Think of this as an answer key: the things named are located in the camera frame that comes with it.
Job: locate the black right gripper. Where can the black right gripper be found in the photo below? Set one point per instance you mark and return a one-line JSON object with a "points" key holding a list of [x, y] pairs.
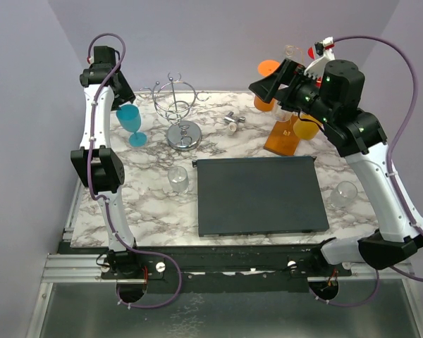
{"points": [[267, 86]]}

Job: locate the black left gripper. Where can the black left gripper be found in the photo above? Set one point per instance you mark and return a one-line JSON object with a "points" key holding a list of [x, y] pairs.
{"points": [[125, 96]]}

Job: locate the blue plastic wine glass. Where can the blue plastic wine glass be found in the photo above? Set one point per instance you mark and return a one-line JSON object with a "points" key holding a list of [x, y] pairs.
{"points": [[129, 117]]}

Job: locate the yellow plastic wine glass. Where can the yellow plastic wine glass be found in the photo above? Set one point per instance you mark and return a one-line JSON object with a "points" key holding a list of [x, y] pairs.
{"points": [[306, 127]]}

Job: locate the clear ribbed wine glass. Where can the clear ribbed wine glass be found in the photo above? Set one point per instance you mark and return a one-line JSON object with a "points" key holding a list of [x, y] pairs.
{"points": [[178, 179]]}

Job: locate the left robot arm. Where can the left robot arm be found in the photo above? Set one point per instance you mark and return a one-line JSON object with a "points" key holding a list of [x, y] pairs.
{"points": [[99, 168]]}

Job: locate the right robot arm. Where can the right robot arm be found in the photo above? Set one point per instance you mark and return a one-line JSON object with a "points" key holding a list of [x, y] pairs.
{"points": [[360, 139]]}

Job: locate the clear textured wine glass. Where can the clear textured wine glass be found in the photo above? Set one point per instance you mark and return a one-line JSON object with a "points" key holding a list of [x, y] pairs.
{"points": [[281, 115]]}

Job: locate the chrome wine glass rack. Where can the chrome wine glass rack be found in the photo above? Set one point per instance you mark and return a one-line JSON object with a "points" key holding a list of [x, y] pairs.
{"points": [[174, 101]]}

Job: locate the red plastic wine glass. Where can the red plastic wine glass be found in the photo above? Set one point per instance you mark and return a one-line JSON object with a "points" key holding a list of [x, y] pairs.
{"points": [[313, 53]]}

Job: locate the small chrome metal fitting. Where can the small chrome metal fitting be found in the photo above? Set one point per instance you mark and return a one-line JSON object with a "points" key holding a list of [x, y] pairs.
{"points": [[231, 118]]}

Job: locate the dark grey flat box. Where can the dark grey flat box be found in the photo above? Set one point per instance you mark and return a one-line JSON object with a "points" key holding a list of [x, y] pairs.
{"points": [[267, 195]]}

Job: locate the gold wire wooden-base rack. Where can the gold wire wooden-base rack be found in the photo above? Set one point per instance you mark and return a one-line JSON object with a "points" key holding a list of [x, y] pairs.
{"points": [[282, 141]]}

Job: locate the aluminium extrusion rail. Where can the aluminium extrusion rail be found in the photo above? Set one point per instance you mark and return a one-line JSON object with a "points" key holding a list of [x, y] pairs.
{"points": [[77, 268]]}

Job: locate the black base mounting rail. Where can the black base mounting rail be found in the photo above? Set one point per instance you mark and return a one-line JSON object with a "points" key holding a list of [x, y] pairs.
{"points": [[221, 269]]}

